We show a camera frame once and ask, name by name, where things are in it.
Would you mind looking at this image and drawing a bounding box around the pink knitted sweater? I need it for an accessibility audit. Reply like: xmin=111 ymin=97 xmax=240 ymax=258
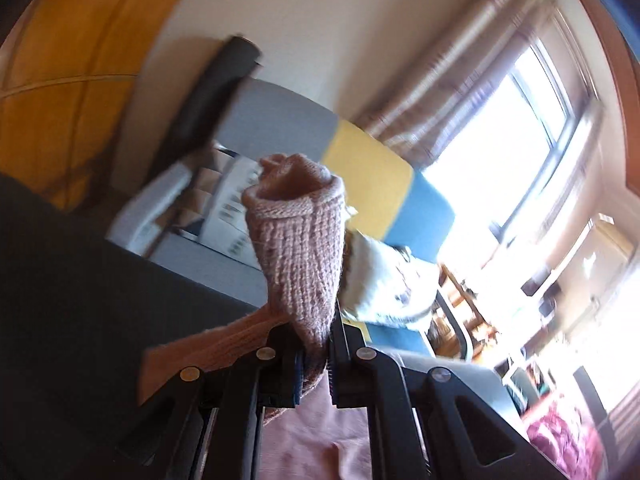
xmin=139 ymin=154 xmax=372 ymax=479

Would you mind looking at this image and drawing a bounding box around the black office chair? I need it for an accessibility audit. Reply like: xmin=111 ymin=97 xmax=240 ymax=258
xmin=432 ymin=287 xmax=474 ymax=362

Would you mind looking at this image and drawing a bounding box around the magenta crumpled blanket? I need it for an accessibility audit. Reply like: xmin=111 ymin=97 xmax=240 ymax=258
xmin=523 ymin=399 xmax=604 ymax=479

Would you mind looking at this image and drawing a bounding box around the cream deer print cushion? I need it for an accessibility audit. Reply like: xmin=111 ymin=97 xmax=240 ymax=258
xmin=338 ymin=231 xmax=440 ymax=327

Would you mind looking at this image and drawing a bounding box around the cat print cushion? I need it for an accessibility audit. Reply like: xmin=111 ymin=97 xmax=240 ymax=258
xmin=174 ymin=142 xmax=262 ymax=269

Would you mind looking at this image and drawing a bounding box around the grey yellow blue sofa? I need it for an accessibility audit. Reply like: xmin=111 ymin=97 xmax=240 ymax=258
xmin=107 ymin=78 xmax=454 ymax=368

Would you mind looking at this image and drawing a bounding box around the black rolled mat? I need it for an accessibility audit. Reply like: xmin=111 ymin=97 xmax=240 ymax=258
xmin=144 ymin=35 xmax=262 ymax=184

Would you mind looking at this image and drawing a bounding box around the wall air conditioner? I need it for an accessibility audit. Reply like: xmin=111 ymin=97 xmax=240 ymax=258
xmin=521 ymin=212 xmax=637 ymax=304

